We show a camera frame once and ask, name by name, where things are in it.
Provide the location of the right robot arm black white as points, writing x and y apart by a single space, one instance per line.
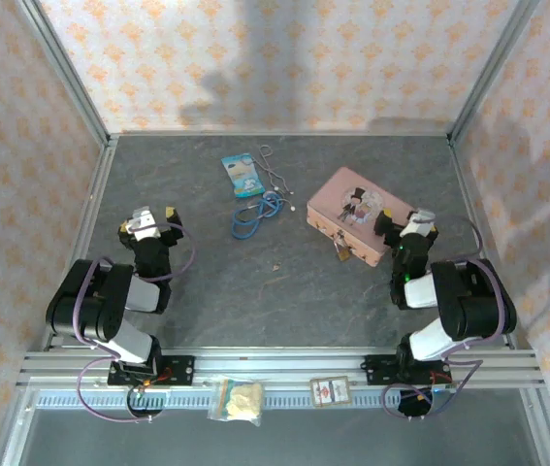
468 301

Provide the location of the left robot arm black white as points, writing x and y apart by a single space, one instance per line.
95 301

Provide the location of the pink tin box with latch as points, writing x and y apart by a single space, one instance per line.
337 194

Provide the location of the blue stethoscope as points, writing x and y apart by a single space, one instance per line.
248 225

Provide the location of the light blue snack packet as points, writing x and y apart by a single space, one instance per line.
243 176

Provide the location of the small printed card packet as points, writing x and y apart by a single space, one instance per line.
330 390

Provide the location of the clear bag of crackers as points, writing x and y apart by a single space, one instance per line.
240 400

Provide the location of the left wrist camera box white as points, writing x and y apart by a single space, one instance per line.
142 227

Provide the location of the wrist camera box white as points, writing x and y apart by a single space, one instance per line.
417 224
142 227

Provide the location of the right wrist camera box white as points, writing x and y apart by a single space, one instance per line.
417 224

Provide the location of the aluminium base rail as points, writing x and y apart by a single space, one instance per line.
274 361

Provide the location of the aluminium frame post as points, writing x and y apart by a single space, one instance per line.
66 73
493 73

